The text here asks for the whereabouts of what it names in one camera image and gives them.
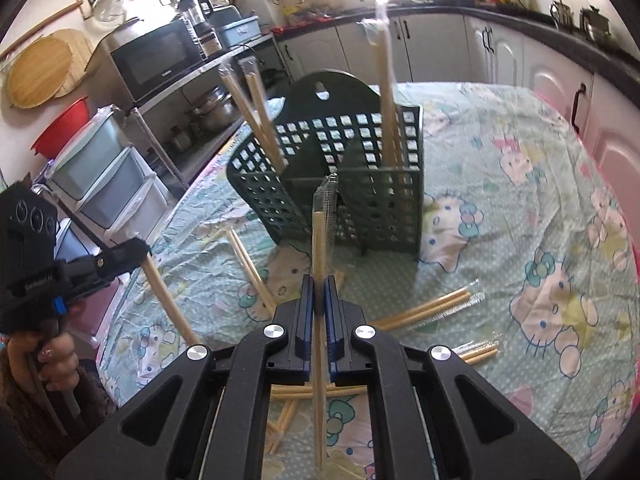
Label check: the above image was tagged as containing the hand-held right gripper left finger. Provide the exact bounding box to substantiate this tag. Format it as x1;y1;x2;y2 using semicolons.
55;275;317;480

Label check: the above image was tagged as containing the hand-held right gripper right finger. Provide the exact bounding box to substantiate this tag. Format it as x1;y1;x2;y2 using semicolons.
322;275;583;480

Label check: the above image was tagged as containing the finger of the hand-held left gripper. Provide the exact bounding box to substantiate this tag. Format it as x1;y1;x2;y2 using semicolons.
97;237;151;282

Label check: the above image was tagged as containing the single chopstick pair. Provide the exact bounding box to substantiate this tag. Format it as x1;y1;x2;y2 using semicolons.
127;232;202;347
310;172;341;473

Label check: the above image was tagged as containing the green plastic utensil holder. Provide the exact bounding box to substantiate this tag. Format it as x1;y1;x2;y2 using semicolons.
226;71;426;256

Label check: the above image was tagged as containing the bunch of bamboo chopsticks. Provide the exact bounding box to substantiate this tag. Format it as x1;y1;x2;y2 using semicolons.
217;0;501;458

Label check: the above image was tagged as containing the person's left forearm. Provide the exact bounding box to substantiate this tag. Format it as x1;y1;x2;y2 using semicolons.
0;365;118;480

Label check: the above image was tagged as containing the person's left hand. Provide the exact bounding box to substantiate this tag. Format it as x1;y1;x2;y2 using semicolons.
2;332;81;393

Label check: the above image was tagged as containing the pastel plastic drawer unit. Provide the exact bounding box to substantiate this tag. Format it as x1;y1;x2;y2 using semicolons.
47;110;173;231

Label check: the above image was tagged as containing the small steel pot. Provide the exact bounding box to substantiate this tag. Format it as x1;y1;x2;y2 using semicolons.
167;127;193;153

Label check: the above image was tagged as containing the red plastic basin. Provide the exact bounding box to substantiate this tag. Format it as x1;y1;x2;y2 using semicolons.
31;96;90;158

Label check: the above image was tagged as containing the large steel cooking pot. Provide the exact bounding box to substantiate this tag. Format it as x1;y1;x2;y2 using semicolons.
185;85;238;133

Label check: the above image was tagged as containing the round bamboo tray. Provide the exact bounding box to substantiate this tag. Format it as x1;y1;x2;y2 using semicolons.
6;35;76;108

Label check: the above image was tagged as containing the cartoon cat printed tablecloth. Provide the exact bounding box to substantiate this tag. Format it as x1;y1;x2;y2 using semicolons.
97;82;640;480

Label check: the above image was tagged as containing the black microwave oven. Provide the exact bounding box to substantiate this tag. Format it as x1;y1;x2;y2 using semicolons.
109;20;206;101

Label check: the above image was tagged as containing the round bamboo mat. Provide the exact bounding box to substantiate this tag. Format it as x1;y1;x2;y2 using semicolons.
50;27;96;98

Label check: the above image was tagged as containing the metal shelf rack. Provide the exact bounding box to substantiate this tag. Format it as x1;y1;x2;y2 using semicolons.
130;35;281;186

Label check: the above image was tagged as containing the wooden rolling pin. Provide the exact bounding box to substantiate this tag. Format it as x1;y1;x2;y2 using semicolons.
0;1;83;58

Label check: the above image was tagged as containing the black blender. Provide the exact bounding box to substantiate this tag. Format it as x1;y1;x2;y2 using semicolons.
177;0;221;56

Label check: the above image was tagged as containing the glass pot lid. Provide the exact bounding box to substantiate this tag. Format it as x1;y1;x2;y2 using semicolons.
91;0;132;23

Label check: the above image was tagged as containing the blue plastic box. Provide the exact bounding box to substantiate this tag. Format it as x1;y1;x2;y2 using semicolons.
220;15;262;47

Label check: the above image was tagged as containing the grey-green small appliance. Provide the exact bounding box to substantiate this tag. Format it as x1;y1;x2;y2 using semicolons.
207;5;242;26

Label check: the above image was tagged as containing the black kitchen countertop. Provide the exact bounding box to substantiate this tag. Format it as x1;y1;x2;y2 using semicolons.
270;2;640;91

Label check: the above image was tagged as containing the steel kettle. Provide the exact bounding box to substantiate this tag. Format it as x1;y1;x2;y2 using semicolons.
549;0;573;28

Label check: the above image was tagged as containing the steel lidded pot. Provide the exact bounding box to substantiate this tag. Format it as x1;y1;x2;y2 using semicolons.
580;6;613;43

